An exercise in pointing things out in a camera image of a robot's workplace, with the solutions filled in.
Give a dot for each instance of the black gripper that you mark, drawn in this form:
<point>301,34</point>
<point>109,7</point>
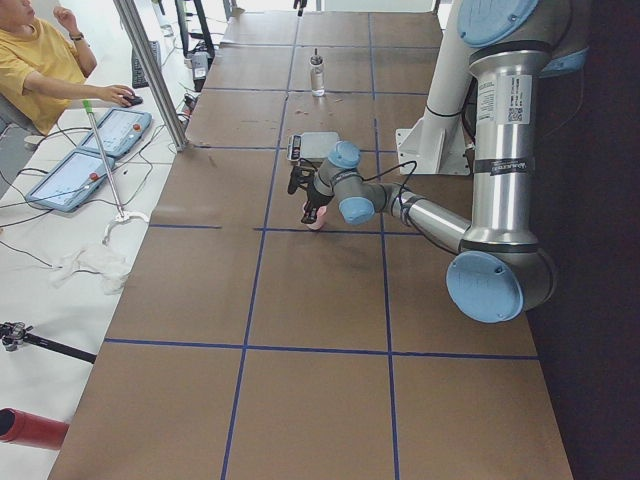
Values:
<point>316,199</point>

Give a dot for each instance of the pink cup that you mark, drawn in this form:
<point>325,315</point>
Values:
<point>320,219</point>

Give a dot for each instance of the clear glass sauce bottle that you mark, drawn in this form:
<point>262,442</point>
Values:
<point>316,64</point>

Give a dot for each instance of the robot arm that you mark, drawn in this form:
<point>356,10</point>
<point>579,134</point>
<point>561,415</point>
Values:
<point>493,54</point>

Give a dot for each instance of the digital kitchen scale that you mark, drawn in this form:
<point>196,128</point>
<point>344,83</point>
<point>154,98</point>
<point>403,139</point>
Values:
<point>313,146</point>

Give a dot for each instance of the brown paper table cover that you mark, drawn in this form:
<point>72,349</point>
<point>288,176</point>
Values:
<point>245,346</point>

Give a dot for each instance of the metal reacher grabber tool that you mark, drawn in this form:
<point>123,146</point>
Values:
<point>123,216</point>

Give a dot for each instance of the black computer mouse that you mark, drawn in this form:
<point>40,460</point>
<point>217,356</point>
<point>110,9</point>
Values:
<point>132,101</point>

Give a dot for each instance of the black keyboard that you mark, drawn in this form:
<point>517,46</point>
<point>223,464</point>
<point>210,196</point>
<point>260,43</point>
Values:
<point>138,78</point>

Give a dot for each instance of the crumpled white tissue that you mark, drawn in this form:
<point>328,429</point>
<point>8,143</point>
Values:
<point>97,259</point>

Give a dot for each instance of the blue teach pendant tablet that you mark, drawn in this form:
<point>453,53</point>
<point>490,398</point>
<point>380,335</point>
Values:
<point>70,183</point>

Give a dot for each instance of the person in yellow shirt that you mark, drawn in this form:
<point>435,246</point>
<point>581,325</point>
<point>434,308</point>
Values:
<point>43,71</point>

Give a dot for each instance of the black tripod leg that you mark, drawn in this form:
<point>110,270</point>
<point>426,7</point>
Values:
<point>16,335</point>

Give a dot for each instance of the red cylinder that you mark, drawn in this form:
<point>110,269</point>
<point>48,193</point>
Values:
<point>27,429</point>

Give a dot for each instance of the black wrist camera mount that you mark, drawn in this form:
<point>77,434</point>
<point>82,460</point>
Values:
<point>301,177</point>

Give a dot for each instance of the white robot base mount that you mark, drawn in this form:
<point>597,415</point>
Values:
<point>436,143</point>

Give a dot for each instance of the aluminium frame post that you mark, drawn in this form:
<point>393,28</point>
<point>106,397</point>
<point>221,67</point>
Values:
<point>134,28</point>

